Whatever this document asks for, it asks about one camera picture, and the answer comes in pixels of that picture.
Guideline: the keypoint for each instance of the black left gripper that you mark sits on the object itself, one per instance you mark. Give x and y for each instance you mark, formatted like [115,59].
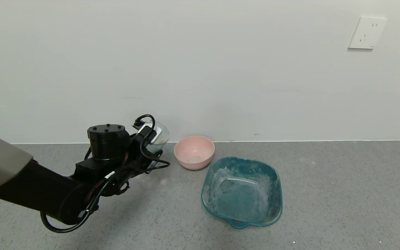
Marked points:
[150,135]

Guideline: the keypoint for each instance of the ribbed clear glass cup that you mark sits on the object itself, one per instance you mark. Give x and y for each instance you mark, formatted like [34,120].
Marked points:
[161,139]

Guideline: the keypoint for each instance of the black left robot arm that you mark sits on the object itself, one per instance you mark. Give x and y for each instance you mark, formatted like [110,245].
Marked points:
[40,191]

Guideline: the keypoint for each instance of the pink bowl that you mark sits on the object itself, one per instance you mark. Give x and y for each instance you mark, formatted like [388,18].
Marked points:
[194,151]

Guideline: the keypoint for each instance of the teal square glass dish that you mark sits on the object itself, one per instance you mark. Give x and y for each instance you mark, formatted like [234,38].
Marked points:
[243,194]

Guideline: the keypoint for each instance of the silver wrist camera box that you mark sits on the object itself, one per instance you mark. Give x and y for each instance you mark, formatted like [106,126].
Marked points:
[155,135]

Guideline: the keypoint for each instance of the white wall outlet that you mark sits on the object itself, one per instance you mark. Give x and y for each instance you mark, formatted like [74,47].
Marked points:
[367,33]

